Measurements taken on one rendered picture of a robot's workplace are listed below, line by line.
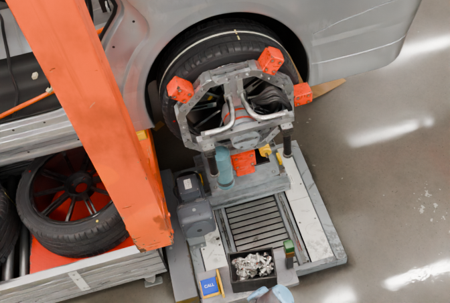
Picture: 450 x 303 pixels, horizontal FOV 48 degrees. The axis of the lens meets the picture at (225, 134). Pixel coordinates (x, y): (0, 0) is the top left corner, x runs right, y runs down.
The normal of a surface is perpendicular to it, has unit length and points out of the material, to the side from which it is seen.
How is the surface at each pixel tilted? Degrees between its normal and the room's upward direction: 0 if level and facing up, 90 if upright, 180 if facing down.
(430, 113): 0
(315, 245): 0
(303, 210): 0
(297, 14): 90
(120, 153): 90
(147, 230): 90
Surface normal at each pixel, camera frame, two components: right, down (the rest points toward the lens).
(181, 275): -0.11, -0.63
